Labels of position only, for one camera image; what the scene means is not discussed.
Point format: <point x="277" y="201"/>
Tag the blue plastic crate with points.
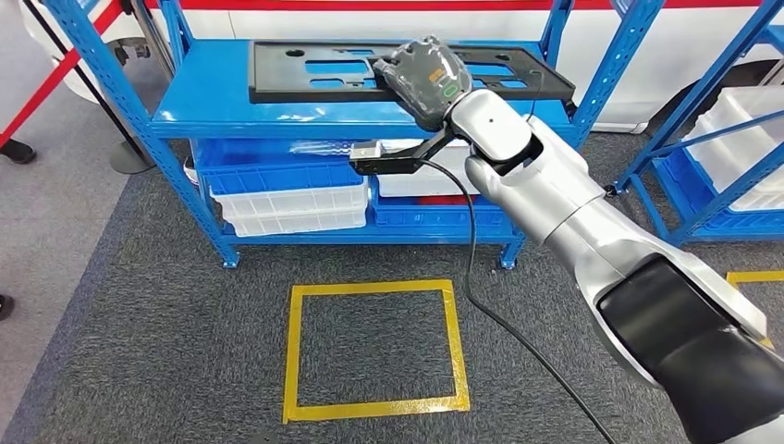
<point x="723" y="220"/>
<point x="275" y="178"/>
<point x="429" y="215"/>

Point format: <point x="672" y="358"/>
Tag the black plastic plate part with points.
<point x="275" y="86"/>

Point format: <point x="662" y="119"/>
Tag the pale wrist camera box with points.
<point x="366" y="150"/>

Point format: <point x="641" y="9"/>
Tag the person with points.
<point x="18" y="153"/>
<point x="5" y="306"/>

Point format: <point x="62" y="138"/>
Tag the blue wheeled shelf rack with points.
<point x="669" y="122"/>

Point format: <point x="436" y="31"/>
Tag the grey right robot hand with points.
<point x="429" y="80"/>

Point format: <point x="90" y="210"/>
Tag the white car with red stripe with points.
<point x="674" y="49"/>

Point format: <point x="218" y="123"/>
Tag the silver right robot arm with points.
<point x="551" y="196"/>

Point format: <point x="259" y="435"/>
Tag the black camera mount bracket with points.
<point x="392" y="165"/>

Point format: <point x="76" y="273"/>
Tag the yellow floor tape square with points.
<point x="293" y="355"/>

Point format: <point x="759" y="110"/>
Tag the blue metal shelf rack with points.
<point x="202" y="104"/>

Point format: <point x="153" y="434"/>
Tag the red object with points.
<point x="447" y="200"/>

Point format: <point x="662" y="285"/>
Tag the red barrier belt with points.
<point x="55" y="76"/>

